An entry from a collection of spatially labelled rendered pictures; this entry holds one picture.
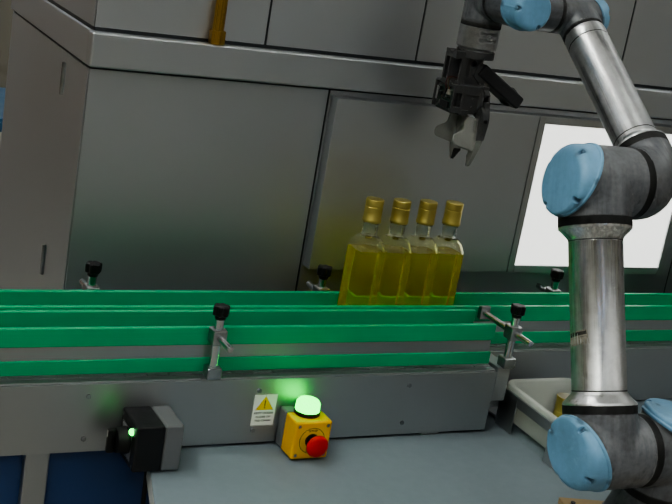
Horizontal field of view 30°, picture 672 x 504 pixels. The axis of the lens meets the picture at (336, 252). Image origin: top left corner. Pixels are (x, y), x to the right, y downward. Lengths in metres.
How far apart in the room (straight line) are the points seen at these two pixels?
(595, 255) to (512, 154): 0.67
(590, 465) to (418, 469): 0.41
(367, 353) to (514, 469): 0.34
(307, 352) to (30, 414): 0.49
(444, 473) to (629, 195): 0.60
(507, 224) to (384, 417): 0.56
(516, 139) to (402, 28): 0.35
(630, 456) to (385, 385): 0.52
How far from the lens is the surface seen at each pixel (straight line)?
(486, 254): 2.64
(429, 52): 2.47
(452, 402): 2.38
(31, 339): 2.02
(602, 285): 1.97
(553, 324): 2.60
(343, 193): 2.42
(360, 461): 2.23
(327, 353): 2.22
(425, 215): 2.37
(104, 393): 2.07
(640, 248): 2.89
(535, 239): 2.70
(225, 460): 2.15
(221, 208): 2.36
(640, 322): 2.74
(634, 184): 2.01
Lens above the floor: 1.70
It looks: 16 degrees down
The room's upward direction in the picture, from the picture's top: 10 degrees clockwise
